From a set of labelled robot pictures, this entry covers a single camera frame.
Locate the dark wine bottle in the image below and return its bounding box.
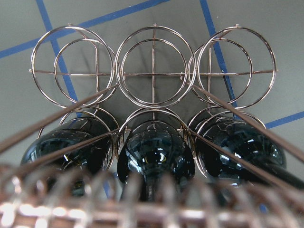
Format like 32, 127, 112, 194
117, 121, 195, 201
20, 108, 119, 198
188, 106, 304, 190

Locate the copper wire bottle basket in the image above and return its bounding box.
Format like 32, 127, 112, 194
0, 23, 304, 228

